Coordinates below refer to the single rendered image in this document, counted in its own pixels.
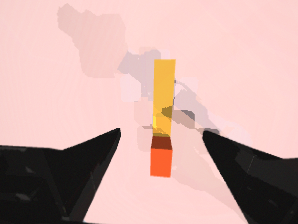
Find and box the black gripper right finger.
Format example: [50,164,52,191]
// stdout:
[202,131,298,224]

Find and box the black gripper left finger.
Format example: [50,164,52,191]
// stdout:
[0,128,121,222]

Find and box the yellow bar with orange block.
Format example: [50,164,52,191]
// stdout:
[150,59,176,178]

